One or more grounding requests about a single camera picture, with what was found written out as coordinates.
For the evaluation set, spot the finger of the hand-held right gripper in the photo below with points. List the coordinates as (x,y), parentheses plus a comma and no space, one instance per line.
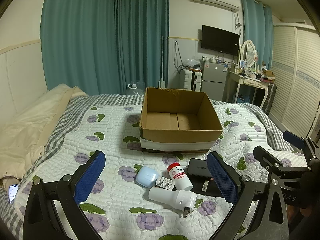
(292,140)
(265,156)

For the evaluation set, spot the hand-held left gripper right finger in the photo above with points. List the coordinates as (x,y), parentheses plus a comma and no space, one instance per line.
(221,177)

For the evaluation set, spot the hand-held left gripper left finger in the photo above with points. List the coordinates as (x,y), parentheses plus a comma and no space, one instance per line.
(90,175)

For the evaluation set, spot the black remote control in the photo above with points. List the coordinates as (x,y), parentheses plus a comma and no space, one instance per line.
(200,188)

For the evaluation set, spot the black power bank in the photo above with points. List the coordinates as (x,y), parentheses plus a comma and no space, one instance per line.
(197,167)

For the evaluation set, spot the white bottle with red cap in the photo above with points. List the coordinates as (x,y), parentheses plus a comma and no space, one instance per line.
(181,180)

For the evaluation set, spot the light blue earbud case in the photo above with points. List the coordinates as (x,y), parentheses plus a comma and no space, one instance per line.
(146,176)

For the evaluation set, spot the small clear blister packet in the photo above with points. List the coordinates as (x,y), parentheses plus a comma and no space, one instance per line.
(163,183)

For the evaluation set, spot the cardboard box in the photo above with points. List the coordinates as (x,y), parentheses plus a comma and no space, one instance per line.
(175,136)

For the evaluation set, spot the dark suitcase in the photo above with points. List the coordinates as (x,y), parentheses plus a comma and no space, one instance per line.
(271,97)

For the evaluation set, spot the white louvred wardrobe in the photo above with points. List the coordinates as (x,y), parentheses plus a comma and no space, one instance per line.
(295,80)

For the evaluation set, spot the blue plastic basket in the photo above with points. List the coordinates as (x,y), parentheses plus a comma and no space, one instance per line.
(243,99)

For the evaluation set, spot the white dressing table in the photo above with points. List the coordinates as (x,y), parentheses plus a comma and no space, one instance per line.
(250,81)

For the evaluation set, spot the smartphone with lit screen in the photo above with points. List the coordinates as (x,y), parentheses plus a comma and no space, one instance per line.
(13,192)

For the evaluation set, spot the cream duvet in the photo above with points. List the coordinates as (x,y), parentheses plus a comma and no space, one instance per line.
(25,130)

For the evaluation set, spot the silver small fridge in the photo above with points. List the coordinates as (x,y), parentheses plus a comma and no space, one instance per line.
(215,85)

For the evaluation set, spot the clear water jug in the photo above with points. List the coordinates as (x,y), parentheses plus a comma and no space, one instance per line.
(136,88)

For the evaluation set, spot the oval white vanity mirror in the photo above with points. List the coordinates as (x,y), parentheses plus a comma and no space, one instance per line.
(248,52)

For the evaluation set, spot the white suitcase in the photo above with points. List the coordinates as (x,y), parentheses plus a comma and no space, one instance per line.
(190,80)

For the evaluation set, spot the narrow teal curtain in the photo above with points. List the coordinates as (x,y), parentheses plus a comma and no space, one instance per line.
(257,35)

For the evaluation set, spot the white flat mop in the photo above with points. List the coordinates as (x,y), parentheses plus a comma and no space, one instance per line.
(162,80)

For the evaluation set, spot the clear plastic bag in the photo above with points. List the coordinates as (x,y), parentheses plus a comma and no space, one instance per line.
(192,62)

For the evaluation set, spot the wide teal curtain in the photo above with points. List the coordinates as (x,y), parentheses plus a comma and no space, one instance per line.
(80,42)

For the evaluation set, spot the black wall television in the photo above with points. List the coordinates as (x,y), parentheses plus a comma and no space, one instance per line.
(220,40)

